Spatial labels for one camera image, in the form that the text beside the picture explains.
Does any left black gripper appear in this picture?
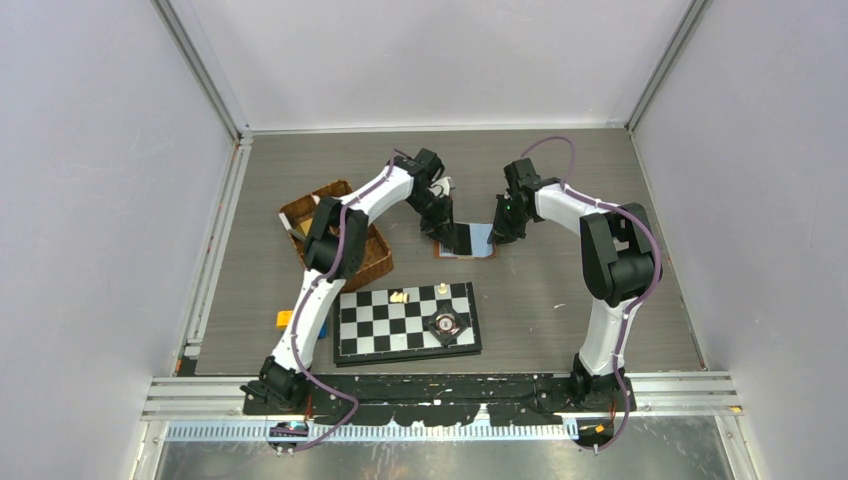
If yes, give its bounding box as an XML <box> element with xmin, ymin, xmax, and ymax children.
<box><xmin>405</xmin><ymin>189</ymin><xmax>457</xmax><ymax>251</ymax></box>

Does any brown leather card holder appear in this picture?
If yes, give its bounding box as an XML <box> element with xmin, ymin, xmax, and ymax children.
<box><xmin>434</xmin><ymin>223</ymin><xmax>497</xmax><ymax>260</ymax></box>

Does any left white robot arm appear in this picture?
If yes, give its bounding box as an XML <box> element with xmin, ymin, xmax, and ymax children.
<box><xmin>243</xmin><ymin>149</ymin><xmax>457</xmax><ymax>414</ymax></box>

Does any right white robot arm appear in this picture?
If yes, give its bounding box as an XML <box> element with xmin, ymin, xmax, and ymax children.
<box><xmin>489</xmin><ymin>158</ymin><xmax>662</xmax><ymax>411</ymax></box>

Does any brown woven basket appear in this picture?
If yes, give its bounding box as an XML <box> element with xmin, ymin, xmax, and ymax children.
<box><xmin>278</xmin><ymin>179</ymin><xmax>394</xmax><ymax>293</ymax></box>

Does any fallen cream chess piece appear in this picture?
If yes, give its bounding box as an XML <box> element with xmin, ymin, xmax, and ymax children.
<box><xmin>389</xmin><ymin>291</ymin><xmax>410</xmax><ymax>304</ymax></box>

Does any black red round object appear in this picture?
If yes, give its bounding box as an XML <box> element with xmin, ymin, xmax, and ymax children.
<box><xmin>424</xmin><ymin>304</ymin><xmax>468</xmax><ymax>347</ymax></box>

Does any black white chessboard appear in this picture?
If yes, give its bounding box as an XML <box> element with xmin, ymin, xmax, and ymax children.
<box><xmin>329</xmin><ymin>282</ymin><xmax>483</xmax><ymax>367</ymax></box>

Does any blue yellow toy truck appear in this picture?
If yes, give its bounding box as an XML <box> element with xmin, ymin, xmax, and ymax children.
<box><xmin>276</xmin><ymin>310</ymin><xmax>328</xmax><ymax>340</ymax></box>

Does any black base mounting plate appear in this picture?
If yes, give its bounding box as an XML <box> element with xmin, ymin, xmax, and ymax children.
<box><xmin>240</xmin><ymin>373</ymin><xmax>636</xmax><ymax>427</ymax></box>

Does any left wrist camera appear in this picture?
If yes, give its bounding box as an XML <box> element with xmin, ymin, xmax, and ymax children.
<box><xmin>429</xmin><ymin>176</ymin><xmax>455</xmax><ymax>198</ymax></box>

